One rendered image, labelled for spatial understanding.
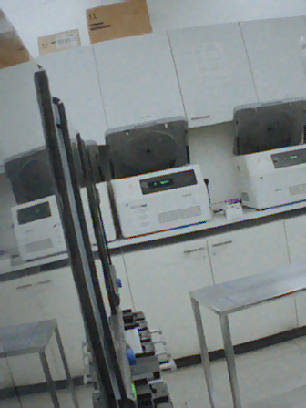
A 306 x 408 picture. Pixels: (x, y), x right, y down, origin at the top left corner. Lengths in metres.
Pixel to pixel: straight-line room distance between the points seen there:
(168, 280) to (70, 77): 1.46
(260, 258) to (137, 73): 1.44
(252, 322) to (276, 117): 1.38
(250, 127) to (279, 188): 0.53
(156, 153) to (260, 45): 1.06
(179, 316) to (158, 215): 0.64
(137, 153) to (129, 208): 0.50
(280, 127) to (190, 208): 0.94
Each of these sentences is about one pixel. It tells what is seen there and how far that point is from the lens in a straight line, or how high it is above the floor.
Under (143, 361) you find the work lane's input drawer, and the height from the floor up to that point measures 0.80.
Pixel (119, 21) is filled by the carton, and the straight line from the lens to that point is 4.54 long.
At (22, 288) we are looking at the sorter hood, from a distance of 0.24.
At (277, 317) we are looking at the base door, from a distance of 4.31.
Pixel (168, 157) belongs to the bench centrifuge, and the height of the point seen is 1.34.
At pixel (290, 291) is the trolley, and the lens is 2.16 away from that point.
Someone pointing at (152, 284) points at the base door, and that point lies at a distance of 4.13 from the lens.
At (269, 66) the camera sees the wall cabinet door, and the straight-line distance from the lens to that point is 4.57.
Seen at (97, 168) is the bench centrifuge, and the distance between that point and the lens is 4.46.
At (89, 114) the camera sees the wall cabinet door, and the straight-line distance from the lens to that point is 4.38.
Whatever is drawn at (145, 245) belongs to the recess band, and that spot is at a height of 0.84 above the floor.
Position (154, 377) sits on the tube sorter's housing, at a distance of 1.81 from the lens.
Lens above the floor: 1.29
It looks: 3 degrees down
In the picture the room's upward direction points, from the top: 11 degrees counter-clockwise
